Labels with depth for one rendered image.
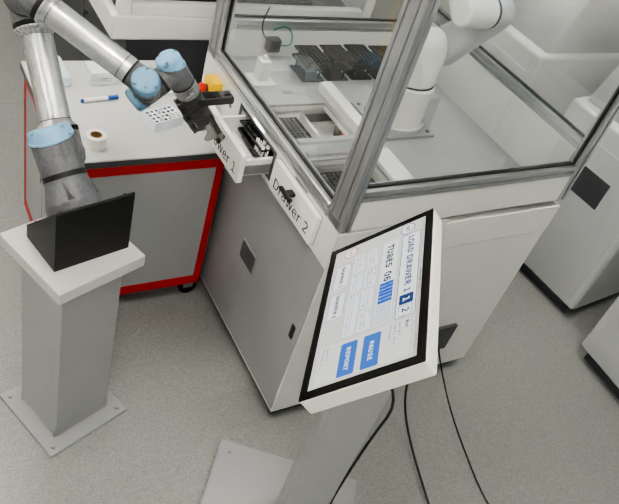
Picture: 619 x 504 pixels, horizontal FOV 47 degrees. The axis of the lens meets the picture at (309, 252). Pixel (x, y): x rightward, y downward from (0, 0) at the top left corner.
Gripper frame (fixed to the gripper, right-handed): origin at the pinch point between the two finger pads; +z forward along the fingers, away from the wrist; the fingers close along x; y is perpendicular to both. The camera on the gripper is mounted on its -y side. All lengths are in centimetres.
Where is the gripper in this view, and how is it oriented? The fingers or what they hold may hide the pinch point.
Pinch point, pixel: (220, 133)
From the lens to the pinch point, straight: 234.2
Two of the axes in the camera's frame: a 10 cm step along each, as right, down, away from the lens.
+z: 2.8, 5.1, 8.1
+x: 4.5, 6.8, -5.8
